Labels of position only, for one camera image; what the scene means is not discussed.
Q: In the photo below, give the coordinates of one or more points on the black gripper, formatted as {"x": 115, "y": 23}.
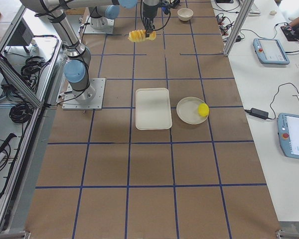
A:
{"x": 148, "y": 11}

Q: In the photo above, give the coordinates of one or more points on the yellow bread loaf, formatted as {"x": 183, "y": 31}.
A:
{"x": 141, "y": 35}

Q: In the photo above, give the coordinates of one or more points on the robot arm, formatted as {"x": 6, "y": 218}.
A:
{"x": 77, "y": 52}
{"x": 108, "y": 11}

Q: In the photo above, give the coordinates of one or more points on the cream plate with lemon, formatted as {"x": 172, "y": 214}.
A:
{"x": 187, "y": 110}

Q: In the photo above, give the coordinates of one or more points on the cream bowl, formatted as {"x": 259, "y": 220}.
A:
{"x": 185, "y": 14}

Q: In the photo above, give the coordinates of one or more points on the white rectangular tray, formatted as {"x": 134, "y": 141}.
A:
{"x": 153, "y": 110}

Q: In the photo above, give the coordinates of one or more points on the yellow lemon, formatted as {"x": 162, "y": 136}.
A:
{"x": 203, "y": 110}

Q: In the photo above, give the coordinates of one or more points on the blue teach pendant far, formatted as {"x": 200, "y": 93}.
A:
{"x": 270, "y": 51}

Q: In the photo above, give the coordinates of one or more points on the blue teach pendant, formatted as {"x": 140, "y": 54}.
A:
{"x": 270, "y": 51}
{"x": 288, "y": 132}

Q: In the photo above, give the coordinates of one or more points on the black power adapter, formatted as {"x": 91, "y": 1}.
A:
{"x": 259, "y": 113}

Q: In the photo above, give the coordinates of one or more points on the blue teach pendant near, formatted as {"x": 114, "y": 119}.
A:
{"x": 288, "y": 132}

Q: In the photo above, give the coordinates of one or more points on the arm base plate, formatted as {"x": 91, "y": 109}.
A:
{"x": 90, "y": 99}
{"x": 100, "y": 26}

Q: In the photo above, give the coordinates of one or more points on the aluminium frame post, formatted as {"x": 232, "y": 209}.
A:
{"x": 243, "y": 13}

